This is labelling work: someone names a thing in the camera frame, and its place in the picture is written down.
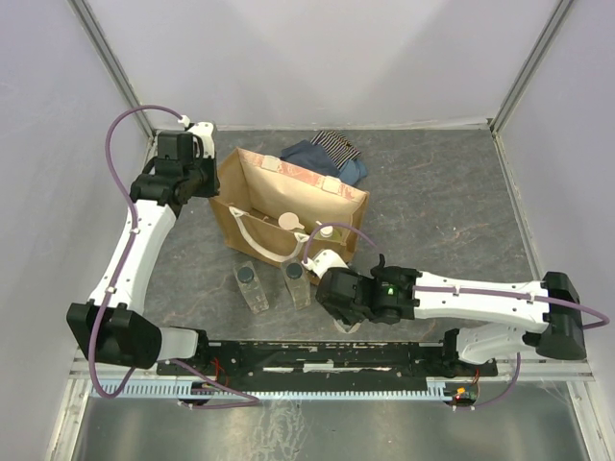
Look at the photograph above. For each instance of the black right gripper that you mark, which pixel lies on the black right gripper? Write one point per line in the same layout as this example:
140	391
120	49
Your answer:
346	318

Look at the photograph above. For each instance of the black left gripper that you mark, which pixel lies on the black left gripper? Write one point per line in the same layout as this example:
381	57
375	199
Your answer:
212	186

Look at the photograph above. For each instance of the cream jar with lid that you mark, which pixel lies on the cream jar with lid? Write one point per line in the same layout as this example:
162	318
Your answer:
346	329

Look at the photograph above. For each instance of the clear bottle black cap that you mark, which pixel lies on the clear bottle black cap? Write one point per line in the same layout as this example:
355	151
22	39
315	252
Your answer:
250	287
296	282

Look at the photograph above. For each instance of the small green pump bottle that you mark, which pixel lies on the small green pump bottle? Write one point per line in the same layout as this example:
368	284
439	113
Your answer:
329	234

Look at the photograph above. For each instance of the brown canvas tote bag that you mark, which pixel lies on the brown canvas tote bag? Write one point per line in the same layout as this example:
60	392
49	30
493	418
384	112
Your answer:
273	210

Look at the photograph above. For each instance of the large green beige-cap bottle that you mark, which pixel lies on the large green beige-cap bottle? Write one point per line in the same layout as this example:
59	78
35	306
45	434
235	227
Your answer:
290	222

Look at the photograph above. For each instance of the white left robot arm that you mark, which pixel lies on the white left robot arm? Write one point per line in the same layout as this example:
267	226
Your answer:
110	327

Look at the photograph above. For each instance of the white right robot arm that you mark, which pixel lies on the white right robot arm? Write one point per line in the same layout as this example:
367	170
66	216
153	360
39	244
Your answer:
540	315

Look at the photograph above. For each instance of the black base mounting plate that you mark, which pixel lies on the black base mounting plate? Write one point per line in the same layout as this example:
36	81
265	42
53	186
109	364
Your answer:
257	366

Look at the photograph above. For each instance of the blue and striped clothes pile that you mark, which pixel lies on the blue and striped clothes pile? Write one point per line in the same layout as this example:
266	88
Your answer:
328	153

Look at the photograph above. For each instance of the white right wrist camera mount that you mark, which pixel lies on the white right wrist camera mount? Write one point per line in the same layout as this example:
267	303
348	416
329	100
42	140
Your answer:
323	261

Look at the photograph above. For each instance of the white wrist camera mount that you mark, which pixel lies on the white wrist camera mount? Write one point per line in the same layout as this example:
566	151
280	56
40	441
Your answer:
204	133
323	261

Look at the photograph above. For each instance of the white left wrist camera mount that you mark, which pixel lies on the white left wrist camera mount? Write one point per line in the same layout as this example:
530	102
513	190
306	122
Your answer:
204	133

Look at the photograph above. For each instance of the aluminium frame rail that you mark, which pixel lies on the aluminium frame rail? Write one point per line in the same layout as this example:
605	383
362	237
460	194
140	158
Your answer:
532	369

